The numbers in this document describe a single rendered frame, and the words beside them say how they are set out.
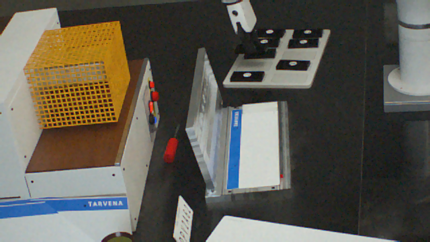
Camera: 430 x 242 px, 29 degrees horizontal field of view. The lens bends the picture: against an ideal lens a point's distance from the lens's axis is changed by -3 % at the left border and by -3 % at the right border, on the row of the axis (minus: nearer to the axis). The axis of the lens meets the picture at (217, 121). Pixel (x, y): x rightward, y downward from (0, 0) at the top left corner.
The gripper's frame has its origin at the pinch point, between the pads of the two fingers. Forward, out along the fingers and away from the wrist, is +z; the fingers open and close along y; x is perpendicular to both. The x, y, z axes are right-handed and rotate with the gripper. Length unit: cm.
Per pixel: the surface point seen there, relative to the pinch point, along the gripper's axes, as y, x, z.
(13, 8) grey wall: 165, 184, 12
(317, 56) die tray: 6.6, -17.0, 11.5
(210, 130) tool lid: -53, -1, 0
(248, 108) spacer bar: -30.9, -3.8, 6.5
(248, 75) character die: -8.8, 1.3, 6.4
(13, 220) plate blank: -93, 37, -7
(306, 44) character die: 13.8, -12.7, 9.7
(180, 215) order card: -84, 0, 4
